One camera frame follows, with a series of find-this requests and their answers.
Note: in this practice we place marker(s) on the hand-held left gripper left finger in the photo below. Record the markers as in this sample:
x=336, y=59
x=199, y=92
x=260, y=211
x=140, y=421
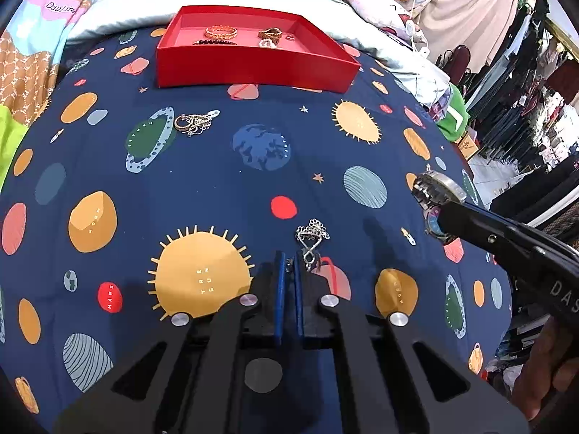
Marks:
x=279, y=298

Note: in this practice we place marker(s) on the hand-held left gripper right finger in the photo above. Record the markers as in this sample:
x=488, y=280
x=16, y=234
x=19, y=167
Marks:
x=299, y=307

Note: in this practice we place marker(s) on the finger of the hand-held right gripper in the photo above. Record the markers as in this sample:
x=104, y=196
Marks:
x=479, y=228

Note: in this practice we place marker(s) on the silver metal watch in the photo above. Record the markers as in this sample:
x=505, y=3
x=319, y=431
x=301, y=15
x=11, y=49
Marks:
x=436, y=187

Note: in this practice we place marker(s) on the silver filigree brooch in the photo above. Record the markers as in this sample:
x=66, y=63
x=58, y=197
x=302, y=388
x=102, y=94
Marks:
x=312, y=233

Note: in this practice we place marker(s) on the red cardboard box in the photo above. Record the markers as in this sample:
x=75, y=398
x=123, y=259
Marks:
x=253, y=70

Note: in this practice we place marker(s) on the person's right hand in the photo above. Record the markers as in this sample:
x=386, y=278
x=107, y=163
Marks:
x=538, y=370

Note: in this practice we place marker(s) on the small brown box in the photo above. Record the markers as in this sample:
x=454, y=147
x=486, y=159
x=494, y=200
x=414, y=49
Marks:
x=466, y=145

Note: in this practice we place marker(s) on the green garment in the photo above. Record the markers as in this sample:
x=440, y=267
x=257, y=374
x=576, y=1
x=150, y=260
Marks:
x=452, y=122

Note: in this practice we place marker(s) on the rack of hanging clothes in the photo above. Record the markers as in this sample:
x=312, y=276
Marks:
x=520, y=113

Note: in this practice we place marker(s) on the navy planet print blanket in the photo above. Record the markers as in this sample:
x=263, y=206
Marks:
x=203, y=181

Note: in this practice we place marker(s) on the dark red chair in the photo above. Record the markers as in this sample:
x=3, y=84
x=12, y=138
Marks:
x=457, y=61

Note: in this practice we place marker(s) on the beige hanging cloth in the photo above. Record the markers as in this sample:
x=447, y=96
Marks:
x=479, y=4

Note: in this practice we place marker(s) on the white printed pillow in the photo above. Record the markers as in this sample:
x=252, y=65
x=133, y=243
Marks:
x=375, y=4

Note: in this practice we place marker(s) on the light blue quilt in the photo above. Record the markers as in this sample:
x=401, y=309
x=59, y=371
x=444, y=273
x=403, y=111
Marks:
x=135, y=4

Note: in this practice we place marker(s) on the colourful cartoon monkey blanket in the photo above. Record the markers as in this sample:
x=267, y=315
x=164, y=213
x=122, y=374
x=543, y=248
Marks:
x=27, y=68

